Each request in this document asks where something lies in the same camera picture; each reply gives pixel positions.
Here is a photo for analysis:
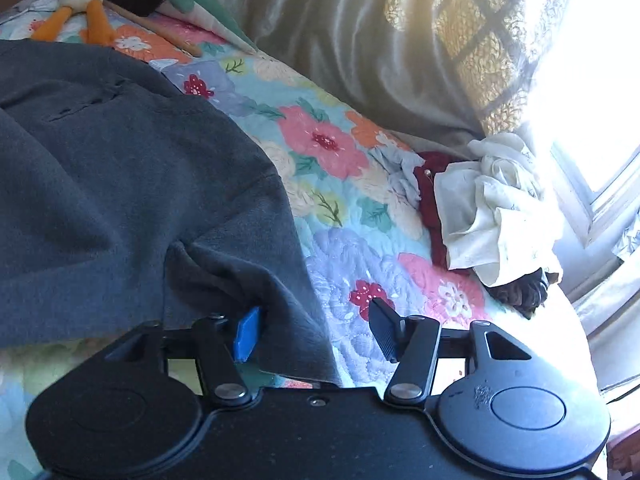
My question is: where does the black bristle wooden brush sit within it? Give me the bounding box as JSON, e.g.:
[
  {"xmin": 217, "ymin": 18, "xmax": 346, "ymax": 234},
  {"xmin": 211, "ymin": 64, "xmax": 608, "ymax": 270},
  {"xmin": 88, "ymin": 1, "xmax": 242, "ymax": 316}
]
[{"xmin": 104, "ymin": 0, "xmax": 203, "ymax": 58}]

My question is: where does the white duck plush toy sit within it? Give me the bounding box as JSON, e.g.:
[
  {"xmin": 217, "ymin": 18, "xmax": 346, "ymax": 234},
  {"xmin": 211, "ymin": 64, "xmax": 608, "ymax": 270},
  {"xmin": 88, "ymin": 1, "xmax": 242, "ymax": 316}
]
[{"xmin": 32, "ymin": 0, "xmax": 115, "ymax": 47}]

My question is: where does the dark red garment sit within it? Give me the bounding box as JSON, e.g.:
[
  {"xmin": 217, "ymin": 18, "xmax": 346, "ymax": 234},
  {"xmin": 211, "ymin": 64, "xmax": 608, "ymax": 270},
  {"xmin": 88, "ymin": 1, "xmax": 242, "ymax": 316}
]
[{"xmin": 413, "ymin": 152, "xmax": 459, "ymax": 271}]

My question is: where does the beige patterned curtain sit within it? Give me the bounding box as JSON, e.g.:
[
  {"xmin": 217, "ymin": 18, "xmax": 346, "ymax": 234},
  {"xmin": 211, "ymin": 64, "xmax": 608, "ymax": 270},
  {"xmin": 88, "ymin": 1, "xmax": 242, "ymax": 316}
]
[{"xmin": 169, "ymin": 0, "xmax": 640, "ymax": 391}]

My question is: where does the floral quilted bedspread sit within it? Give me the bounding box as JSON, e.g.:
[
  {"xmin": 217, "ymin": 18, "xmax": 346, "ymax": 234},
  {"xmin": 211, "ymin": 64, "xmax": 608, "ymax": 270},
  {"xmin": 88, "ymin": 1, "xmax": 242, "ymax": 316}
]
[{"xmin": 1, "ymin": 18, "xmax": 595, "ymax": 479}]

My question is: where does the cream white garment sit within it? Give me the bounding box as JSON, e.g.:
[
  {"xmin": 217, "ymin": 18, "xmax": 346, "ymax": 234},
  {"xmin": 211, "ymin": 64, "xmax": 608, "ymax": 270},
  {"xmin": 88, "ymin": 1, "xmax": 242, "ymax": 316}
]
[{"xmin": 434, "ymin": 132, "xmax": 564, "ymax": 287}]

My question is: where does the light grey garment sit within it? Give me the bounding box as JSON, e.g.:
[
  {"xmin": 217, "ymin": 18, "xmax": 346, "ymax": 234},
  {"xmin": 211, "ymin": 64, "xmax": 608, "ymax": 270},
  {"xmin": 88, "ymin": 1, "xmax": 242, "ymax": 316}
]
[{"xmin": 370, "ymin": 145, "xmax": 424, "ymax": 208}]

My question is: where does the dark grey shirt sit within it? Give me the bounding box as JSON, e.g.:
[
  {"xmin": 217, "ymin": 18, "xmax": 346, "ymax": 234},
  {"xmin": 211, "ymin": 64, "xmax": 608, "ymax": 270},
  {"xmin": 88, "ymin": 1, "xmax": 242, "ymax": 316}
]
[{"xmin": 1, "ymin": 40, "xmax": 338, "ymax": 382}]

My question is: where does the dark brown fuzzy item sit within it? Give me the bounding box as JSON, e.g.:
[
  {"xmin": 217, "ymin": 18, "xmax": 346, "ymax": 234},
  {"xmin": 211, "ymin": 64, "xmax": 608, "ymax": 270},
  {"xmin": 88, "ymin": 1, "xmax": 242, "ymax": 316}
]
[{"xmin": 487, "ymin": 269, "xmax": 549, "ymax": 320}]

